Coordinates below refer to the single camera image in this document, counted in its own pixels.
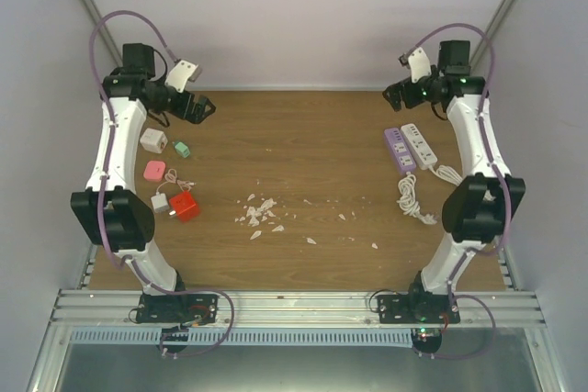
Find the white cube adapter plug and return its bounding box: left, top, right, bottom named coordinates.
left=139, top=128, right=168, bottom=154

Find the green adapter plug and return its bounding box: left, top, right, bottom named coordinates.
left=173, top=141, right=190, bottom=158

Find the white power strip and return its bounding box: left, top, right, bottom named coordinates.
left=401, top=123, right=438, bottom=170

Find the pink cube socket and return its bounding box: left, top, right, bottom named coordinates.
left=142, top=160, right=166, bottom=183

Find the red plug block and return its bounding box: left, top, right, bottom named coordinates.
left=169, top=191, right=200, bottom=222

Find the white USB charger plug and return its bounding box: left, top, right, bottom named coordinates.
left=151, top=193, right=170, bottom=213

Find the white cable with plug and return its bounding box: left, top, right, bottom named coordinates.
left=395, top=172, right=437, bottom=228

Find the purple plug adapter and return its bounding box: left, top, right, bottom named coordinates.
left=384, top=128, right=416, bottom=175

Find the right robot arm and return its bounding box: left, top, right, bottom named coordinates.
left=381, top=40, right=526, bottom=323

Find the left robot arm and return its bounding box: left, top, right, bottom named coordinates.
left=70, top=43, right=216, bottom=322

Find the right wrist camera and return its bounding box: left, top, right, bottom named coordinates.
left=399, top=47, right=432, bottom=84

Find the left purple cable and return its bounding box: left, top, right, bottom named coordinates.
left=88, top=9, right=235, bottom=358

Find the purple cable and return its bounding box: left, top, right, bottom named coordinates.
left=88, top=9, right=235, bottom=358
left=403, top=22, right=514, bottom=361

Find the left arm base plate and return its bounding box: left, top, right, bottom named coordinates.
left=134, top=294, right=219, bottom=325

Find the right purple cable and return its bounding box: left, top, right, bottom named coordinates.
left=403, top=22, right=514, bottom=361

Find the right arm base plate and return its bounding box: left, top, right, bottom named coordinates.
left=376, top=294, right=460, bottom=325

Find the aluminium rail frame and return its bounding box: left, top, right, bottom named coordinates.
left=28, top=290, right=567, bottom=391

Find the slotted cable duct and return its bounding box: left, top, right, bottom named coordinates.
left=70, top=327, right=413, bottom=348

